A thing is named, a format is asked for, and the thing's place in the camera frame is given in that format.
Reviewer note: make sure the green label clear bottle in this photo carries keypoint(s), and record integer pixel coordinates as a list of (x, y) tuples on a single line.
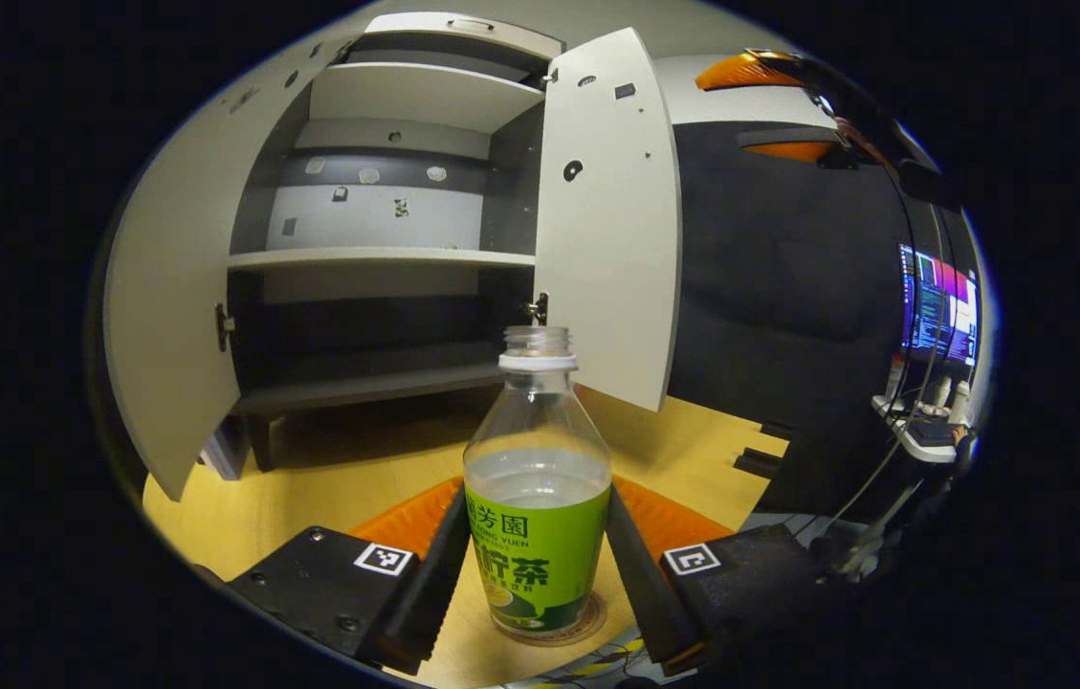
[(540, 574)]

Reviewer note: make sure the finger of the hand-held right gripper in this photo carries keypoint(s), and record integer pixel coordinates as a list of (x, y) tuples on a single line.
[(750, 72), (793, 150)]

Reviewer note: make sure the black backdrop cloth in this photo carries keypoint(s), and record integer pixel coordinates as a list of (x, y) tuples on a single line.
[(769, 287)]

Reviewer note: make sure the black stand base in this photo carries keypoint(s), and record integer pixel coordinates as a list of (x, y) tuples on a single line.
[(756, 463), (776, 432)]

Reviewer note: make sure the white cabinet door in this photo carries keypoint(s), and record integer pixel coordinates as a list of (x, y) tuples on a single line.
[(176, 287), (606, 239)]

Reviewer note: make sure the white side table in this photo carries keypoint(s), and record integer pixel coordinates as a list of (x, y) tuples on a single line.
[(922, 442)]

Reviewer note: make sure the computer monitor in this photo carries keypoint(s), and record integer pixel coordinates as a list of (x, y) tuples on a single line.
[(941, 306)]

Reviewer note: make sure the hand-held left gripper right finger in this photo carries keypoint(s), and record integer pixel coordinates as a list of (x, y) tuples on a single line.
[(645, 593)]

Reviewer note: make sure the white cabinet drawer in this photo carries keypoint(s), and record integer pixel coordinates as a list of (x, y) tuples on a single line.
[(473, 33)]

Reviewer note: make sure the white grey cabinet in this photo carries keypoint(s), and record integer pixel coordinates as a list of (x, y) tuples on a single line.
[(406, 96)]

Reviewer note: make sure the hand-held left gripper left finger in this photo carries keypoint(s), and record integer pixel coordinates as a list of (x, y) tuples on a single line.
[(425, 593)]

